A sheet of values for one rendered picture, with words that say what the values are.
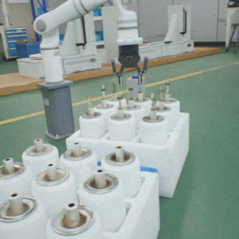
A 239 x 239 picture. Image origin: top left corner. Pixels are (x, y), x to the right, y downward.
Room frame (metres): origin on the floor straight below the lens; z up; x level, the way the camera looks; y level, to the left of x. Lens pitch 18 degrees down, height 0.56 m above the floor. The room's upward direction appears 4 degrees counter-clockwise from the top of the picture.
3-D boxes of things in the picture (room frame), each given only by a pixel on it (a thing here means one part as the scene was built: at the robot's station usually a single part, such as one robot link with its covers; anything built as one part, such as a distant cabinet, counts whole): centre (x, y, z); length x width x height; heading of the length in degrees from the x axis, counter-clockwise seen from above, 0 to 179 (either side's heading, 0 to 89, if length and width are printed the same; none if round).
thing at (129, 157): (0.62, 0.00, 0.25); 0.08 x 0.08 x 0.01
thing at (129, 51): (1.06, -0.06, 0.46); 0.08 x 0.08 x 0.09
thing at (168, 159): (1.06, -0.06, 0.09); 0.39 x 0.39 x 0.18; 67
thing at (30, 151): (0.71, 0.22, 0.25); 0.08 x 0.08 x 0.01
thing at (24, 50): (5.57, 1.58, 0.19); 0.50 x 0.41 x 0.37; 43
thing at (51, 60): (1.47, 0.32, 0.39); 0.09 x 0.09 x 0.17; 38
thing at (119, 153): (0.62, 0.00, 0.26); 0.02 x 0.02 x 0.03
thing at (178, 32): (4.33, -0.52, 0.45); 1.51 x 0.57 x 0.74; 128
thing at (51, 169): (0.56, 0.16, 0.26); 0.02 x 0.02 x 0.03
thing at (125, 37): (1.04, -0.06, 0.53); 0.11 x 0.09 x 0.06; 1
